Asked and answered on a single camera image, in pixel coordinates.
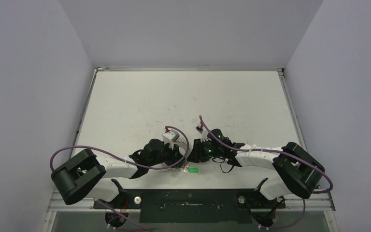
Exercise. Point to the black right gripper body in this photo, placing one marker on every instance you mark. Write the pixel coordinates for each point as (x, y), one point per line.
(197, 152)

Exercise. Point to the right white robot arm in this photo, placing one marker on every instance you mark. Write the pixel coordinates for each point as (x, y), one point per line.
(298, 172)

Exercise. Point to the aluminium frame rail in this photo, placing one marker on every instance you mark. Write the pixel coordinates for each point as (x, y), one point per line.
(318, 202)

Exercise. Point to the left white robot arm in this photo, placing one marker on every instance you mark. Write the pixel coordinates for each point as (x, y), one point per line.
(93, 172)

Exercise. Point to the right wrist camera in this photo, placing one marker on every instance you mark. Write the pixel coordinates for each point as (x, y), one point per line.
(201, 129)

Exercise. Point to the metal disc with keyrings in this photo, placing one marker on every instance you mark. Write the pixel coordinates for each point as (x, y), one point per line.
(184, 148)

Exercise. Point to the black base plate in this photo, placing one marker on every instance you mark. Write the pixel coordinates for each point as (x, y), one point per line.
(197, 205)

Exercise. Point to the green key tag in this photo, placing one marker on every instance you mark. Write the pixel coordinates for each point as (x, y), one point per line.
(193, 170)

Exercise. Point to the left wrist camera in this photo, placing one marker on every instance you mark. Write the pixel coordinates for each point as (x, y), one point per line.
(170, 137)

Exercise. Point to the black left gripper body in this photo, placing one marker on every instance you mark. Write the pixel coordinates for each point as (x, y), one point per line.
(168, 155)

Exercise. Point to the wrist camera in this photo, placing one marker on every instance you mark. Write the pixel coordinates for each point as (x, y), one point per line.
(170, 137)
(201, 129)

